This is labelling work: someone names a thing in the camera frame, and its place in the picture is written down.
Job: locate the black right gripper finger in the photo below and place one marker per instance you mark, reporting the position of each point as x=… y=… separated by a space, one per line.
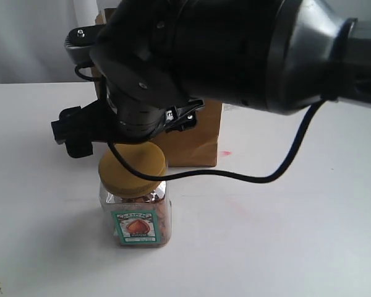
x=70 y=129

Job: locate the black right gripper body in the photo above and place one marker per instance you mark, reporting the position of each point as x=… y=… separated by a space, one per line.
x=126 y=120

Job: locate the clear jar with yellow lid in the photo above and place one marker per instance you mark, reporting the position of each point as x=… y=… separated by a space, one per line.
x=138 y=212

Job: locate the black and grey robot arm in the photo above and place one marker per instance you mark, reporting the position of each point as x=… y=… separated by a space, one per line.
x=274 y=56

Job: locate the brown paper bag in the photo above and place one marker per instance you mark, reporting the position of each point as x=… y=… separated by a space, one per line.
x=201 y=136

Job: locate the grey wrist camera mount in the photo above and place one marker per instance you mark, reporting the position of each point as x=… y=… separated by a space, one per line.
x=79 y=42

